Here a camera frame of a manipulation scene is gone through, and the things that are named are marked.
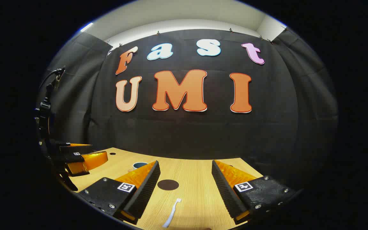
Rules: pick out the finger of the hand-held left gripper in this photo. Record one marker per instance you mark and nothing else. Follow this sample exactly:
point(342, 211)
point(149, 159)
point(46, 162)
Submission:
point(75, 149)
point(75, 158)

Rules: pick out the black backdrop cloth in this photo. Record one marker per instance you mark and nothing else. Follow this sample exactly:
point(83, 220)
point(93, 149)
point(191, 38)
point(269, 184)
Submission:
point(187, 127)

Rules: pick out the brown round coaster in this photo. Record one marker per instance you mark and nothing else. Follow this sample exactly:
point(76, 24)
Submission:
point(168, 184)

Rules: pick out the wooden desktop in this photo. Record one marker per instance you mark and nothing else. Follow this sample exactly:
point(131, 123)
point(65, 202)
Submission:
point(193, 198)

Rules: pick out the white toothbrush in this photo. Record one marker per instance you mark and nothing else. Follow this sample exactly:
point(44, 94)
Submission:
point(172, 214)

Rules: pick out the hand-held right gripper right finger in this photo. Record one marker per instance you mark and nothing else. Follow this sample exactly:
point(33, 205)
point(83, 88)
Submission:
point(224, 188)

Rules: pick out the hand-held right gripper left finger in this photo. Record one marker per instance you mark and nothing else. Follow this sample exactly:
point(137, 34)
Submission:
point(145, 188)

